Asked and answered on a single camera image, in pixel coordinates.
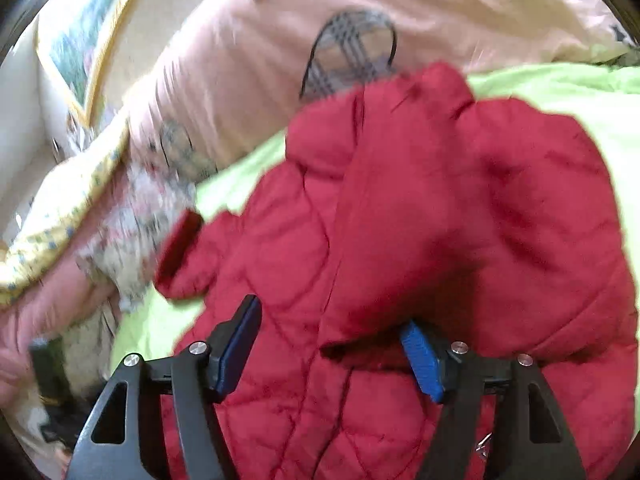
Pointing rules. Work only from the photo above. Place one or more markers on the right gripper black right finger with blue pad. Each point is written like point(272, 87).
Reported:
point(506, 403)

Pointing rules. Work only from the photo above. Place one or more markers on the person's left hand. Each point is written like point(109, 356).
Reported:
point(63, 297)

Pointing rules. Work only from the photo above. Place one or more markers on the red quilted puffer jacket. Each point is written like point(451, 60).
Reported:
point(400, 239)

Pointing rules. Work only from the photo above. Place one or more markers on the pink quilt with plaid hearts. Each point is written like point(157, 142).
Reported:
point(230, 77)

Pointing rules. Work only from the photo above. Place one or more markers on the yellow floral pillow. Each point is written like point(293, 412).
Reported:
point(64, 198)

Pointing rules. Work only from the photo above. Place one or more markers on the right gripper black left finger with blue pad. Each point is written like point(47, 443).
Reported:
point(123, 437)

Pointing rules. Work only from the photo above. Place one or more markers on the floral white fabric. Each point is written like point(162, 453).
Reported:
point(124, 251)

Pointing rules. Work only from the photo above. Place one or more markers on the light green bed sheet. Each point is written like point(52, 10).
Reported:
point(575, 95)

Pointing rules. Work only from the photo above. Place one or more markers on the gold framed painting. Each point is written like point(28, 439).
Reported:
point(74, 41)

